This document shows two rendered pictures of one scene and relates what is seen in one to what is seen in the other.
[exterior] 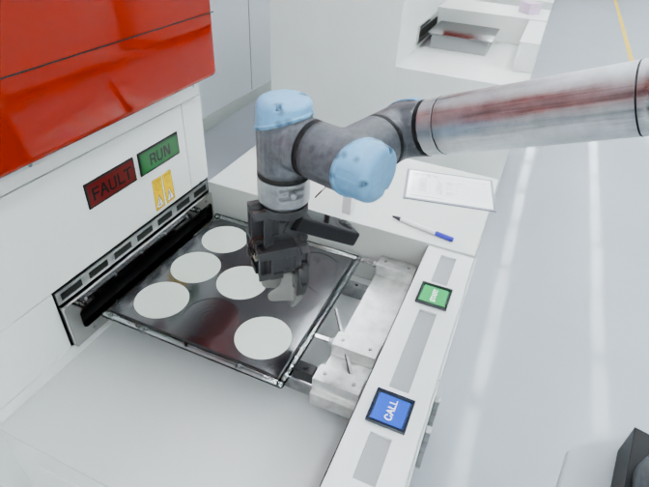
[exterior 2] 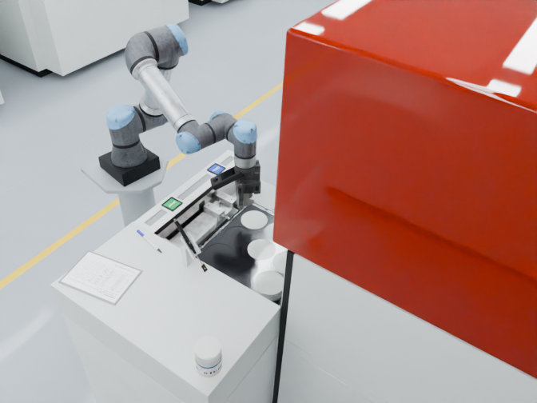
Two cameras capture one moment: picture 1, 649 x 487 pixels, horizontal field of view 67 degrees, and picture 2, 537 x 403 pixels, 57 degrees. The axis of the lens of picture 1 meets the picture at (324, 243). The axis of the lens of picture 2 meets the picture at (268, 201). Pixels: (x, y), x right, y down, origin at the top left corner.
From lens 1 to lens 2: 207 cm
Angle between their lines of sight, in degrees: 101
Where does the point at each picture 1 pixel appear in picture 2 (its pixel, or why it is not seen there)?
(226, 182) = (267, 304)
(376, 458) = (226, 161)
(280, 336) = (246, 218)
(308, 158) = not seen: hidden behind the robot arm
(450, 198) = (109, 265)
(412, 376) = (201, 178)
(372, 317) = (197, 229)
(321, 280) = (217, 245)
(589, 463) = (139, 185)
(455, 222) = (124, 245)
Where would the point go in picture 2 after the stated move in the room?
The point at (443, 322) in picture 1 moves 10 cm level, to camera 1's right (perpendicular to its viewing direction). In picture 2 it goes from (176, 193) to (151, 189)
